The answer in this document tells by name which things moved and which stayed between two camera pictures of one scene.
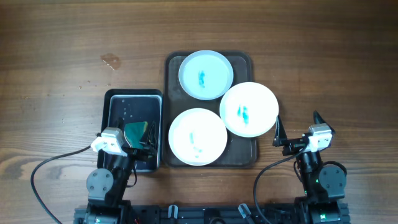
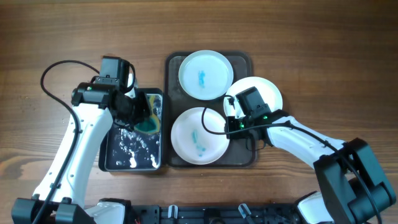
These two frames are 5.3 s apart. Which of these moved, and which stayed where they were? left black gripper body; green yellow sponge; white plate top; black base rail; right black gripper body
Moved: green yellow sponge; right black gripper body; left black gripper body
Stayed: white plate top; black base rail
